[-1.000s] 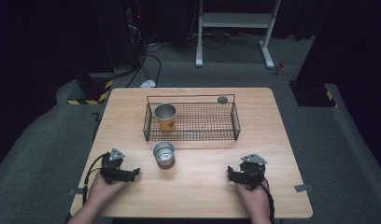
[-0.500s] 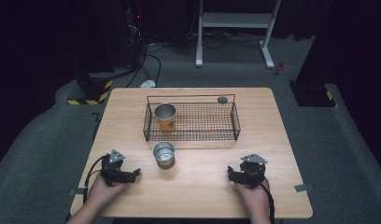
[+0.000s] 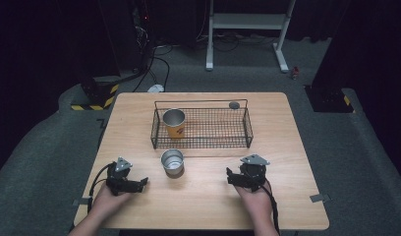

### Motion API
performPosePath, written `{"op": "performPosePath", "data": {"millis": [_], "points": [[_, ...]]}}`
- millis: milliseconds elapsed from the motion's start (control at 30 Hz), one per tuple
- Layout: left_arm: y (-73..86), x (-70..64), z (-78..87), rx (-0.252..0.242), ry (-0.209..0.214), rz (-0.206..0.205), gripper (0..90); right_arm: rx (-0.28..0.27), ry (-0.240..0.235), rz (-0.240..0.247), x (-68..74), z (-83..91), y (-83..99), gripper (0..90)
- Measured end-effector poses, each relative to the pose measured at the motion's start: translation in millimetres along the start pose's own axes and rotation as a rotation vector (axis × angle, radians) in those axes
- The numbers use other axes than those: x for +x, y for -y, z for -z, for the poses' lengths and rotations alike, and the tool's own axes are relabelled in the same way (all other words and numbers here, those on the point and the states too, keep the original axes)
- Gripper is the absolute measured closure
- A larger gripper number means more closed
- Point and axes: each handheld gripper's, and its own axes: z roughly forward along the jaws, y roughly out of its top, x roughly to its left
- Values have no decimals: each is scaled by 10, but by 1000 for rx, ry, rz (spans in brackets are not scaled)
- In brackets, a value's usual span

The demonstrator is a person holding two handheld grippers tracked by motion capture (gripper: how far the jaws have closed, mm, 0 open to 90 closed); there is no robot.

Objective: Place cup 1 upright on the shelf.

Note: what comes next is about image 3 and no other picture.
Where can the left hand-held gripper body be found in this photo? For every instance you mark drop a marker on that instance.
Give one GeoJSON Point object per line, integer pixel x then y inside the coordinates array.
{"type": "Point", "coordinates": [118, 183]}

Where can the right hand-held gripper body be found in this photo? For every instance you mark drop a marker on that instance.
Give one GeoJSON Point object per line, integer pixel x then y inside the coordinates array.
{"type": "Point", "coordinates": [254, 173]}

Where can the orange paper cup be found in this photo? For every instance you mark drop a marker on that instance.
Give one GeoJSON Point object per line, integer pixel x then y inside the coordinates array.
{"type": "Point", "coordinates": [175, 130]}

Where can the person's left hand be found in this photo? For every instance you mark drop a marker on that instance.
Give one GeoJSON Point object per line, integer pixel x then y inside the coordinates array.
{"type": "Point", "coordinates": [106, 205]}

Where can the person's right hand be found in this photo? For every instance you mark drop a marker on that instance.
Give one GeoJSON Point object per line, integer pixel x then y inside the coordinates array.
{"type": "Point", "coordinates": [256, 205]}

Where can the silver cup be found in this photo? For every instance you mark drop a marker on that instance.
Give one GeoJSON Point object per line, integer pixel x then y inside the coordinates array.
{"type": "Point", "coordinates": [172, 162]}

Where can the grey tape piece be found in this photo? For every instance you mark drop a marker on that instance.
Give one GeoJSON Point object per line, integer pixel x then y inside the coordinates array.
{"type": "Point", "coordinates": [80, 201]}
{"type": "Point", "coordinates": [319, 198]}

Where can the grey round disc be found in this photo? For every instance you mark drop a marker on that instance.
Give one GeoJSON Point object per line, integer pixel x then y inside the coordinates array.
{"type": "Point", "coordinates": [234, 105]}

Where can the black base with yellow stripes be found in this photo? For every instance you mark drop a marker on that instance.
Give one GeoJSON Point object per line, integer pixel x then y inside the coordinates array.
{"type": "Point", "coordinates": [100, 95]}
{"type": "Point", "coordinates": [329, 100]}

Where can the white power adapter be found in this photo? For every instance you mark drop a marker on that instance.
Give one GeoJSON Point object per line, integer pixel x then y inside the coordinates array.
{"type": "Point", "coordinates": [156, 88]}

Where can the small red object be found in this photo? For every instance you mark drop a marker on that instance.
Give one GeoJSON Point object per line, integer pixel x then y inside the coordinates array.
{"type": "Point", "coordinates": [295, 72]}

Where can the dark equipment tower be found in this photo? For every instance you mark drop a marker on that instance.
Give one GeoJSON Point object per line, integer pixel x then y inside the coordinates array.
{"type": "Point", "coordinates": [129, 32]}

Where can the white metal stand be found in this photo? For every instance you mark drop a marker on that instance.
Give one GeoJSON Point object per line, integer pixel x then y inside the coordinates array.
{"type": "Point", "coordinates": [247, 21]}

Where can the black bracket beside table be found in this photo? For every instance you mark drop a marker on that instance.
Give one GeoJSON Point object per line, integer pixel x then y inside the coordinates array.
{"type": "Point", "coordinates": [101, 124]}

